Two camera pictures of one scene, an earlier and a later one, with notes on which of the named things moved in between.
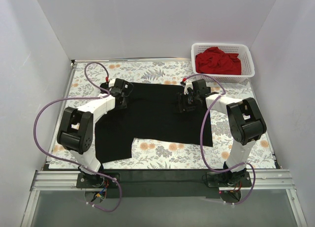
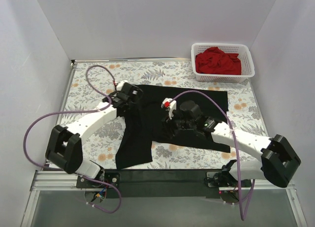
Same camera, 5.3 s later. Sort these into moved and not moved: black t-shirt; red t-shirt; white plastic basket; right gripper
Moved: black t-shirt; right gripper
Not moved: white plastic basket; red t-shirt
